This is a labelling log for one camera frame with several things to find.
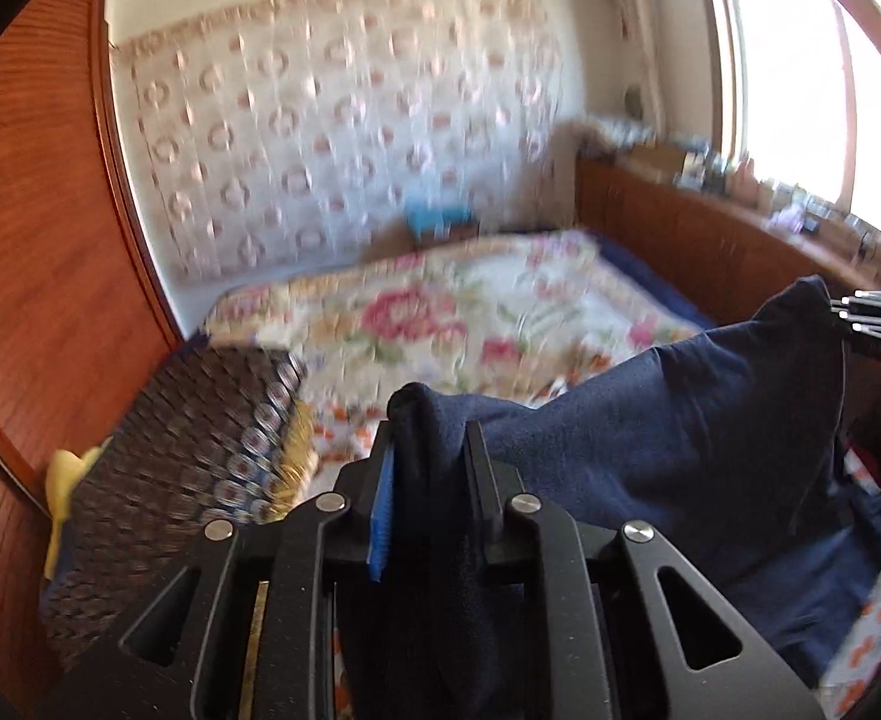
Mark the yellow plush toy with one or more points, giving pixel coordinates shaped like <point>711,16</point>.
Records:
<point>65,495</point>

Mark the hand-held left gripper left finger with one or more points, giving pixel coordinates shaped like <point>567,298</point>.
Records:
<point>382,510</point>

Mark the wooden framed window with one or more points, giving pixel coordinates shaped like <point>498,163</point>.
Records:
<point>800,75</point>

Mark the orange fruit print bed sheet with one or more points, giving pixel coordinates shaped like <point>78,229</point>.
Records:
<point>868,615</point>

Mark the wooden slatted wardrobe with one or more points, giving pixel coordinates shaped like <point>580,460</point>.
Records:
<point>35,240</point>

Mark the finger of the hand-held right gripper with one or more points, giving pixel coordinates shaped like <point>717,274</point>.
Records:
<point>872,300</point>
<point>879,324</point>

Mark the floral quilt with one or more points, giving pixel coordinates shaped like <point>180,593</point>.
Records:
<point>448,315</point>

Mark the gold patterned folded cloth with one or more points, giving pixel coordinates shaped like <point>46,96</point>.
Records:
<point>294,465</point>

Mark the sheer circle-patterned curtain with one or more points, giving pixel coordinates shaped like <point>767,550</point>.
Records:
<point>335,127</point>

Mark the stack of folded patterned cloths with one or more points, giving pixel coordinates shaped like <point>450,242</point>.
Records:
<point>613,136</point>

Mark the navy printed t-shirt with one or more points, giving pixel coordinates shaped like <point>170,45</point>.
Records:
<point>673,427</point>

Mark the wooden cabinet counter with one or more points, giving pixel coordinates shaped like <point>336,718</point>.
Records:
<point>673,240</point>

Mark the blue plastic bag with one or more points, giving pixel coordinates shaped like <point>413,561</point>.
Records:
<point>437,217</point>

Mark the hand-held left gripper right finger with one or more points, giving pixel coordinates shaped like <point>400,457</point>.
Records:
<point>482,495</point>

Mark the navy blue blanket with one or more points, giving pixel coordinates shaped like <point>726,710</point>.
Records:
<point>658,277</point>

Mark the dark patterned pillow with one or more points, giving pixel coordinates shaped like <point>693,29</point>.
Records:
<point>170,465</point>

